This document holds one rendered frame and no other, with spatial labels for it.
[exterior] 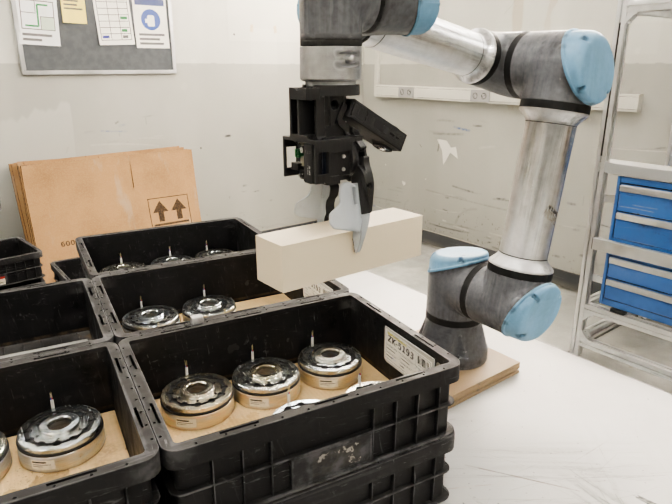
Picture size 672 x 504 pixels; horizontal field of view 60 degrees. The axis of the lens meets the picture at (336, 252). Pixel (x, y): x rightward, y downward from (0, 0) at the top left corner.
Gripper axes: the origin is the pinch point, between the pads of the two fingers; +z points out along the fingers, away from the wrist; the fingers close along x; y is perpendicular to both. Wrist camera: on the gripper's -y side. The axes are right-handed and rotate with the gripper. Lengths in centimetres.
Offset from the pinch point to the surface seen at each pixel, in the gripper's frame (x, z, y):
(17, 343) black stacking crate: -51, 26, 35
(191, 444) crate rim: 8.7, 15.7, 27.5
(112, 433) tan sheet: -13.4, 25.6, 29.8
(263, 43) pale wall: -313, -36, -179
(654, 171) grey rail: -40, 17, -185
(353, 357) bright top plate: -5.5, 22.8, -6.4
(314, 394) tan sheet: -4.3, 25.7, 2.3
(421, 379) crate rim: 14.0, 16.1, -1.5
